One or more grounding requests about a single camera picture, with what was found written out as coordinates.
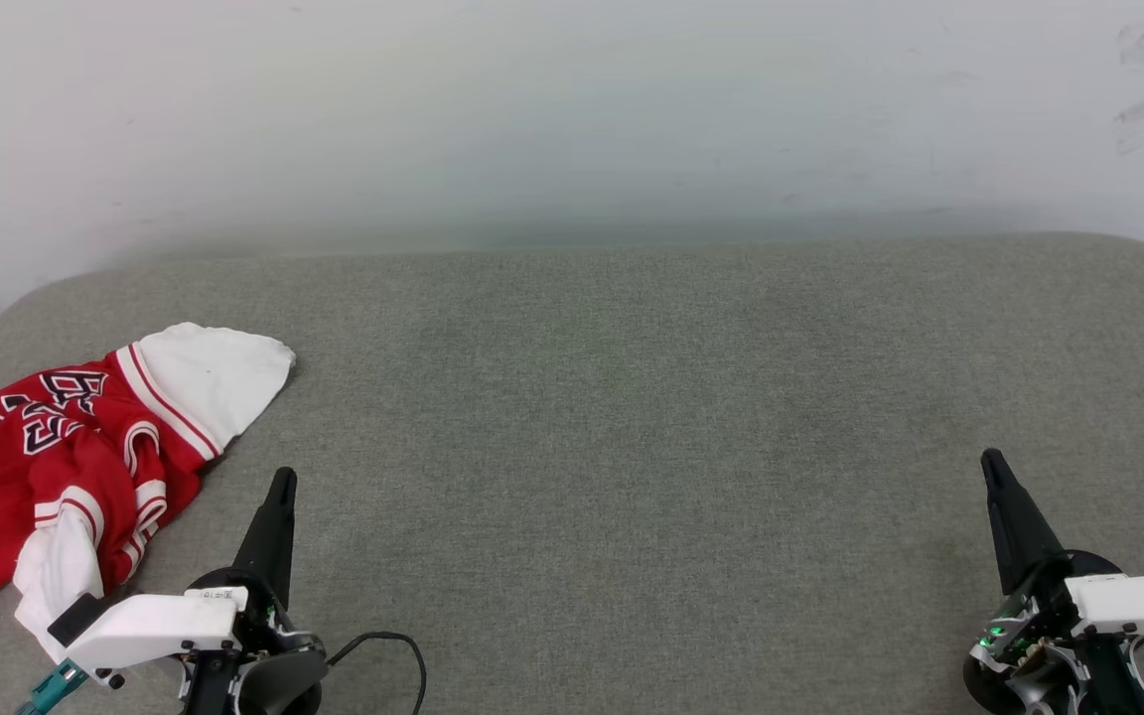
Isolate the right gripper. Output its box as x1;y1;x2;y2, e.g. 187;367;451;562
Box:
963;449;1144;715

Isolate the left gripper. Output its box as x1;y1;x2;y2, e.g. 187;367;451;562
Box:
183;467;330;715

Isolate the red and white jersey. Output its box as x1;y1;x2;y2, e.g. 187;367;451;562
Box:
0;321;297;664

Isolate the thin black cable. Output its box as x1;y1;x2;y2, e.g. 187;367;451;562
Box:
327;631;428;715

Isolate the teal cable connector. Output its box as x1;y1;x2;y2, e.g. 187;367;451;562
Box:
16;662;88;715

